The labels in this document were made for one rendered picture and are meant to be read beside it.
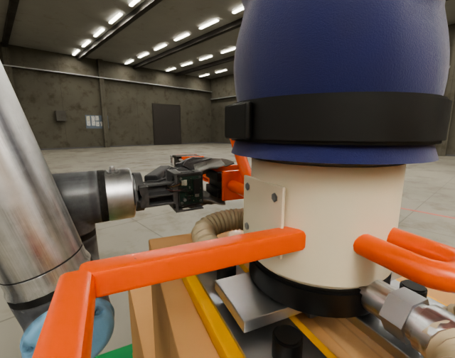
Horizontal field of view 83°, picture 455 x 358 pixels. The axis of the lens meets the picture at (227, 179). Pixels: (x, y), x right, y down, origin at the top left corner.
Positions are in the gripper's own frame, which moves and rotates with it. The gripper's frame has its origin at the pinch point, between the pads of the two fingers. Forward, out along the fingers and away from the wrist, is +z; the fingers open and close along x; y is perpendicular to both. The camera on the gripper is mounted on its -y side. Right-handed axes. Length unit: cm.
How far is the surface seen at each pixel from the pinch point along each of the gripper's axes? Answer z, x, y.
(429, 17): -1.1, 19.4, 37.7
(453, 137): 1426, -47, -545
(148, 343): -17, -53, -20
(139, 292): -16, -53, -48
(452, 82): 1395, 192, -569
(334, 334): -2.5, -12.7, 32.6
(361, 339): -0.3, -12.8, 34.5
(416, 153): -1.6, 9.0, 38.3
